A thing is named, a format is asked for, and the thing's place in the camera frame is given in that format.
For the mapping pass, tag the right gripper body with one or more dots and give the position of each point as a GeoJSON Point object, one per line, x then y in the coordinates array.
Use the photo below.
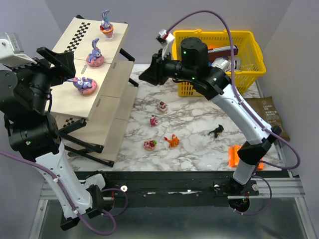
{"type": "Point", "coordinates": [161, 68]}

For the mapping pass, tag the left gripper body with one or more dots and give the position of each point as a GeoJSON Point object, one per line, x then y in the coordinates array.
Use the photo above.
{"type": "Point", "coordinates": [53, 66]}

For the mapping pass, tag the purple bunny pink donut toy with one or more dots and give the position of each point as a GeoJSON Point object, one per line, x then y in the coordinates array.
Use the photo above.
{"type": "Point", "coordinates": [85, 86]}

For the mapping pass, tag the purple bunny cupcake toy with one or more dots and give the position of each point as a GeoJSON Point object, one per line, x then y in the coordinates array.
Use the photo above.
{"type": "Point", "coordinates": [106, 27]}

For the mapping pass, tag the orange dragon toy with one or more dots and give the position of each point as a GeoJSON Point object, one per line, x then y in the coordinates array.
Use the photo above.
{"type": "Point", "coordinates": [173, 142]}

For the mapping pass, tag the black dragon toy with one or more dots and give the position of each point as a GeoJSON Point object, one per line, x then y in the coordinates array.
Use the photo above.
{"type": "Point", "coordinates": [217, 131]}

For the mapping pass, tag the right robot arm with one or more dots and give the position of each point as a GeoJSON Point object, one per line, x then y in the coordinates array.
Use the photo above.
{"type": "Point", "coordinates": [215, 85]}

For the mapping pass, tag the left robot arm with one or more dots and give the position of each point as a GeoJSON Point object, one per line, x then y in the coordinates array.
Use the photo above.
{"type": "Point", "coordinates": [25, 101]}

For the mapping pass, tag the beige tiered shelf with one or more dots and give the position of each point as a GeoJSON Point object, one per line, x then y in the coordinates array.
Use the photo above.
{"type": "Point", "coordinates": [94, 125]}

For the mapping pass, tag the strawberry cake slice toy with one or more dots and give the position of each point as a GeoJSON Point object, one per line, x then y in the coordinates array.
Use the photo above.
{"type": "Point", "coordinates": [162, 107]}

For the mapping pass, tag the pink bear toy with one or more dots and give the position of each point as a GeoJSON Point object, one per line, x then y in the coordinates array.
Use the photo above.
{"type": "Point", "coordinates": [154, 121]}

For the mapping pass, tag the purple box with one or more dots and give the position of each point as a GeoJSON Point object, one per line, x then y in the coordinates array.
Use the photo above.
{"type": "Point", "coordinates": [219, 52]}

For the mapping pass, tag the strawberry tart toy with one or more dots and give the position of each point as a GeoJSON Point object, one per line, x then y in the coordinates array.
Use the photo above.
{"type": "Point", "coordinates": [150, 145]}

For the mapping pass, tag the white bottle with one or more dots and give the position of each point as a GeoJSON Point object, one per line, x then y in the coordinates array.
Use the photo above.
{"type": "Point", "coordinates": [237, 63]}

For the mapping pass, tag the yellow plastic basket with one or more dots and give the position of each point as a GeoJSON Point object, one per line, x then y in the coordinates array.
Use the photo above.
{"type": "Point", "coordinates": [249, 64]}

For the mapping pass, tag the brown coffee bag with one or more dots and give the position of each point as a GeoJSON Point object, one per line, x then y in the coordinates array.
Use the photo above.
{"type": "Point", "coordinates": [265, 108]}

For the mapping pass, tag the orange snack box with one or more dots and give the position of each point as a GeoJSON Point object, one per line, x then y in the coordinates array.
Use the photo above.
{"type": "Point", "coordinates": [234, 157]}

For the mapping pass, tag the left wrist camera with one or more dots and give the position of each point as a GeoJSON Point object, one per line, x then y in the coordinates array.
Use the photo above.
{"type": "Point", "coordinates": [11, 51]}

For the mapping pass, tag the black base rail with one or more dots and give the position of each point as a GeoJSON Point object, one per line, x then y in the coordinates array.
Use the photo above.
{"type": "Point", "coordinates": [169, 189]}

